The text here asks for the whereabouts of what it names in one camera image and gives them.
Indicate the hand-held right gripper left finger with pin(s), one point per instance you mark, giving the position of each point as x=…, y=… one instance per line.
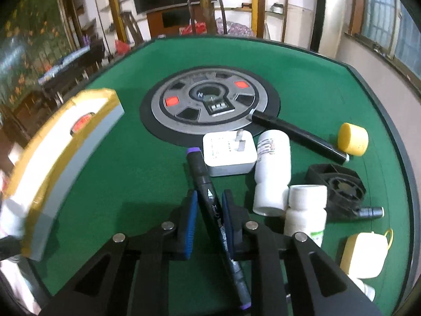
x=189, y=228

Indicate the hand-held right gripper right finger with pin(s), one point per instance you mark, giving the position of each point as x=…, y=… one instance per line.
x=227, y=225

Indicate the black marker with purple caps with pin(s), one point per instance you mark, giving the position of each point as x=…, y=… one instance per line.
x=206, y=191

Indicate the white power adapter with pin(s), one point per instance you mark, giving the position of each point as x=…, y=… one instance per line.
x=227, y=159

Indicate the large white plastic bottle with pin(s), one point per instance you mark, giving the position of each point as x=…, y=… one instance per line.
x=273, y=174

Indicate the small white bottle green label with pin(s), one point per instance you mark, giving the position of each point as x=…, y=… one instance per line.
x=306, y=215

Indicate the cream and yellow plastic container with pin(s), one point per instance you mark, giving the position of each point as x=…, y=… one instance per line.
x=363, y=255

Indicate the white box with gold tape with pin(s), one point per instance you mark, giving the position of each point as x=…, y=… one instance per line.
x=62, y=171

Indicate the long black pen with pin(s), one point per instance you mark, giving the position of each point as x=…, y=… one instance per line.
x=296, y=134

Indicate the black cooling fan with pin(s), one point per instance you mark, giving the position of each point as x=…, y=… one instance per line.
x=340, y=189

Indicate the grey round table control panel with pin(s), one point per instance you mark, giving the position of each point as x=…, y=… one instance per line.
x=210, y=103

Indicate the black marker with pale caps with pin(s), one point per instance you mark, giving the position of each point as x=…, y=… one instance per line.
x=373, y=211

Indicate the red topped black round tin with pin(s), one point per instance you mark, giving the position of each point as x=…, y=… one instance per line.
x=82, y=123

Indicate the yellow plastic cap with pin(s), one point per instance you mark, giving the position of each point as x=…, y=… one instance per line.
x=353, y=139

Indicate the red plastic bag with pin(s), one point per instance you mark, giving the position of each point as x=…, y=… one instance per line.
x=194, y=28
x=121, y=46

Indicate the purple patterned cloth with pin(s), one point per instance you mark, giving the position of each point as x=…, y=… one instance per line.
x=239, y=28

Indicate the wooden television cabinet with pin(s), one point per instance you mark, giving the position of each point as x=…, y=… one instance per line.
x=171, y=21

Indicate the dark wooden chair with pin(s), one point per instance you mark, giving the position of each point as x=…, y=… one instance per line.
x=204, y=11
x=131, y=28

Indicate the metal tin on shelf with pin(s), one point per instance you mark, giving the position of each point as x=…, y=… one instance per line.
x=279, y=7

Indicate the black vertical pipe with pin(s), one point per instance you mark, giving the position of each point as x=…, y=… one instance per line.
x=317, y=10

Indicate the window with metal grille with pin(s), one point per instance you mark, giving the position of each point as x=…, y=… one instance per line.
x=389, y=23

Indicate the gold framed wall shelf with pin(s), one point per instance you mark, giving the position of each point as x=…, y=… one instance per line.
x=263, y=0

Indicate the floral wall painting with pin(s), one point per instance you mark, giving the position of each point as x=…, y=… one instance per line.
x=28, y=42

